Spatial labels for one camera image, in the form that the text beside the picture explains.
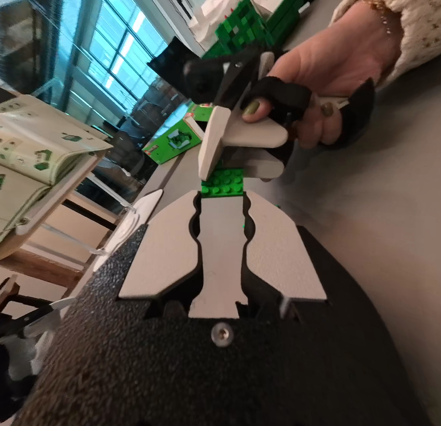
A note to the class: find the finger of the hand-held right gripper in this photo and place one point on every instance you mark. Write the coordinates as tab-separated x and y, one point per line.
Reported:
265	167
213	143

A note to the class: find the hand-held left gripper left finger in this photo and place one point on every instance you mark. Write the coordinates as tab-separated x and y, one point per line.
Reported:
162	253

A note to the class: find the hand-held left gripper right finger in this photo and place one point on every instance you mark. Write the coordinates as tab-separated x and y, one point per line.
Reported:
282	257

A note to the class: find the bright green square lego plate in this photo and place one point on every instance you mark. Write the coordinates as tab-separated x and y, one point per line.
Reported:
224	184

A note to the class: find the person's right forearm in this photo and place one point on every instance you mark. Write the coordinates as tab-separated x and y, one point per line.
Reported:
420	19

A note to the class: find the green lego set box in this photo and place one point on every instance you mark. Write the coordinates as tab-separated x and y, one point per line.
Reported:
175	140

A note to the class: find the tall green lego creeper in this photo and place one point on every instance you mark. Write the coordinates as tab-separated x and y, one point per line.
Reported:
241	29

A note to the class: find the lego instruction booklet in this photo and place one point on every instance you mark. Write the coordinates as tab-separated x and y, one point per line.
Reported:
34	140

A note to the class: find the person's right hand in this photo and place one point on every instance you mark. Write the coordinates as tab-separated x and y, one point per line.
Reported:
337	53

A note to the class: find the black office chair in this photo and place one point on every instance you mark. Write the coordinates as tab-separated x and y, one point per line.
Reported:
168	64

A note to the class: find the white paper bag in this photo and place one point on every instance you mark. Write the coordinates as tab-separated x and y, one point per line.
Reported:
213	12

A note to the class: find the large paned window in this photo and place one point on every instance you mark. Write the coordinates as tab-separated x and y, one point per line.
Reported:
120	47

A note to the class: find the green plastic bin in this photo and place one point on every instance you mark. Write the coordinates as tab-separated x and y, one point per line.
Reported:
286	9

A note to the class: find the white book stand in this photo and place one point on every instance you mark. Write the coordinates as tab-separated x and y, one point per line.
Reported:
69	188

